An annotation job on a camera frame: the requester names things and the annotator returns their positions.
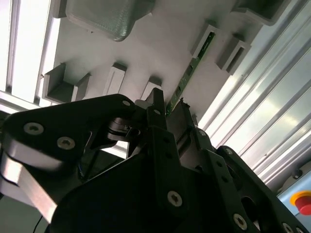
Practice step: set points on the green RAM stick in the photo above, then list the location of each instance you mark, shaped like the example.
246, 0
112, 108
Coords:
187, 75

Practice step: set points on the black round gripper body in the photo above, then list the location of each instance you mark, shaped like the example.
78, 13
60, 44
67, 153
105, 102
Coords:
109, 206

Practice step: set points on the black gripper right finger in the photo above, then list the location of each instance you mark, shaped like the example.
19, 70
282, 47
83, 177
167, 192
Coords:
218, 170

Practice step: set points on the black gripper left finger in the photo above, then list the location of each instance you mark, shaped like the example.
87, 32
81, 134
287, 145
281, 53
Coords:
73, 121

